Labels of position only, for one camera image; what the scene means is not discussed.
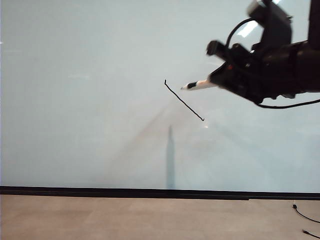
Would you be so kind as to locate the white black whiteboard marker pen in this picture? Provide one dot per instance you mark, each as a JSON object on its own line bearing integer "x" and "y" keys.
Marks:
{"x": 200, "y": 85}

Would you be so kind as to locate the black whiteboard pen tray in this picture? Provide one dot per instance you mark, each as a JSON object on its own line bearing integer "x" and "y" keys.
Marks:
{"x": 125, "y": 196}

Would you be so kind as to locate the white whiteboard with black frame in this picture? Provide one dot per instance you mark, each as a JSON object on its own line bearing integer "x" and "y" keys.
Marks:
{"x": 100, "y": 100}

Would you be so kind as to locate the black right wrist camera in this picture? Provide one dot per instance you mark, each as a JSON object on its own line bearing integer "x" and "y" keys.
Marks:
{"x": 275, "y": 22}

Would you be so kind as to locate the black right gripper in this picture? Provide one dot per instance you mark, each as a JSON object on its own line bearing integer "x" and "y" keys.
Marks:
{"x": 265, "y": 72}

